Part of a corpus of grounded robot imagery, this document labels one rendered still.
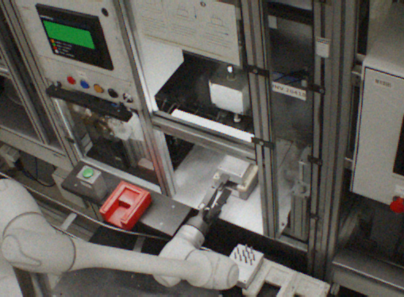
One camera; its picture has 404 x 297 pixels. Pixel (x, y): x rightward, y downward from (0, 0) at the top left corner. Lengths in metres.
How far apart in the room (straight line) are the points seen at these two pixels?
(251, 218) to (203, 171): 0.29
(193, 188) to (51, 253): 0.85
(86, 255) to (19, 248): 0.21
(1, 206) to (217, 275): 0.66
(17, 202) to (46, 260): 0.18
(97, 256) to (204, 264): 0.33
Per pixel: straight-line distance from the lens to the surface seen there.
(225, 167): 2.03
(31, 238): 1.42
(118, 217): 2.12
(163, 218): 2.08
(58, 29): 1.73
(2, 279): 3.31
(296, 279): 1.94
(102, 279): 2.28
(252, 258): 1.93
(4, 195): 1.54
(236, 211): 2.06
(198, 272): 1.68
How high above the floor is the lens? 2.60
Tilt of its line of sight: 49 degrees down
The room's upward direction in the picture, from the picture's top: 12 degrees counter-clockwise
